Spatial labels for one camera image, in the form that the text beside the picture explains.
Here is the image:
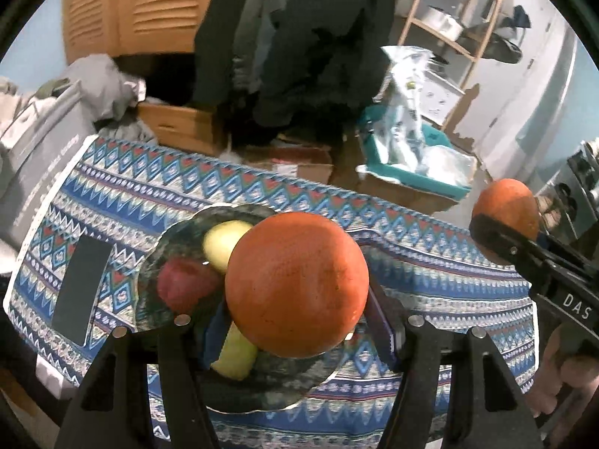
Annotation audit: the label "wooden louvered cabinet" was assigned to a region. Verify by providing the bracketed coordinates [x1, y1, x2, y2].
[62, 0, 210, 63]

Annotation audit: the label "grey fabric bag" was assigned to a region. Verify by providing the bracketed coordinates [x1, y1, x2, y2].
[1, 54, 156, 277]

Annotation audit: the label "clear plastic bag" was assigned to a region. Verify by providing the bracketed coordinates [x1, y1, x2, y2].
[421, 145, 478, 187]

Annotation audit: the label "wooden shelf rack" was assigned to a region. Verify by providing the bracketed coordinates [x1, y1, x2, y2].
[396, 0, 514, 134]

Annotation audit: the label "white printed plastic bag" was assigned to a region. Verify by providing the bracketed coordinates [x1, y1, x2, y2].
[375, 46, 432, 174]

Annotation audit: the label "small wooden box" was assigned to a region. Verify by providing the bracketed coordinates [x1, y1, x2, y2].
[137, 103, 228, 156]

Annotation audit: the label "grey shoe rack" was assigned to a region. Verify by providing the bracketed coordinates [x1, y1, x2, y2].
[536, 139, 598, 245]

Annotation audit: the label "dark hanging clothes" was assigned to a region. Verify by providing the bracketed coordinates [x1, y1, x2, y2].
[193, 0, 395, 149]

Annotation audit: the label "glass fruit bowl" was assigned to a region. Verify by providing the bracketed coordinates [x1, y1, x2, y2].
[134, 205, 344, 413]

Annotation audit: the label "black smartphone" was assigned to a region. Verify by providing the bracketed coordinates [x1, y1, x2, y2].
[51, 235, 113, 346]

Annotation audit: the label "small red apple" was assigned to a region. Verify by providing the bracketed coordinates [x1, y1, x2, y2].
[156, 256, 222, 314]

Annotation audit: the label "blue patterned tablecloth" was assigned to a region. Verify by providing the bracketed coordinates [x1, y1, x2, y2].
[4, 137, 539, 448]

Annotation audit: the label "medium orange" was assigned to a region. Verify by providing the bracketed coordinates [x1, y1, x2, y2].
[471, 178, 540, 241]

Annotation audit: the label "brown cardboard box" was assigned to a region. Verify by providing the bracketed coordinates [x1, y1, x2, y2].
[329, 137, 457, 215]

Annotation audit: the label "person right hand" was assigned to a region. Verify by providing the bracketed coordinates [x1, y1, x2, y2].
[525, 324, 598, 448]

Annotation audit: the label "large orange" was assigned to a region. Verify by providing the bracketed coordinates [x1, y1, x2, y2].
[225, 212, 370, 358]

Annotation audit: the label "teal cardboard box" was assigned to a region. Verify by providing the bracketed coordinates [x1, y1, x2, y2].
[356, 104, 477, 202]

